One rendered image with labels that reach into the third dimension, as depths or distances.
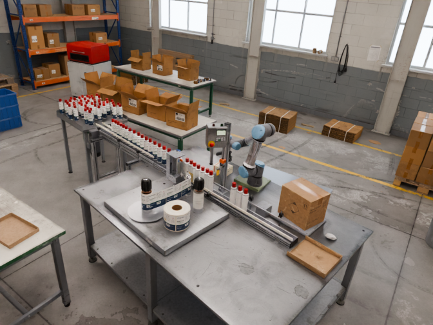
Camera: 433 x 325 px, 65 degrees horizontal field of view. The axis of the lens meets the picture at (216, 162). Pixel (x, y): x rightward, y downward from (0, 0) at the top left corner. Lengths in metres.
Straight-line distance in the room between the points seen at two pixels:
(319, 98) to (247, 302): 6.47
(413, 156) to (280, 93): 3.88
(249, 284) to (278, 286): 0.19
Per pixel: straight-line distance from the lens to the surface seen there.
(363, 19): 7.78
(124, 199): 2.97
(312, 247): 2.71
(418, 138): 5.59
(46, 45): 9.68
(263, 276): 2.39
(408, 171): 5.77
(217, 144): 2.90
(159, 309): 2.96
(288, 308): 2.26
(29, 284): 3.70
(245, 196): 2.75
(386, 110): 7.85
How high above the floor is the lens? 2.51
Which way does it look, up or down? 27 degrees down
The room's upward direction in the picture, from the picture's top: 4 degrees clockwise
